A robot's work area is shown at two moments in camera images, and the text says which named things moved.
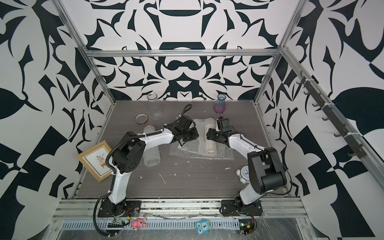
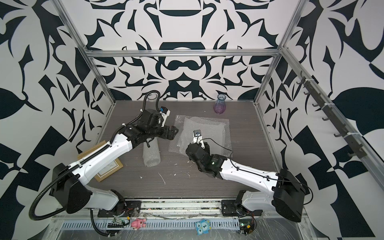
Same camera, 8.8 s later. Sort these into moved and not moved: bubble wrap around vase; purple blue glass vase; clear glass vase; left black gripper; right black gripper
Moved: left black gripper; right black gripper
Not moved: clear glass vase; purple blue glass vase; bubble wrap around vase
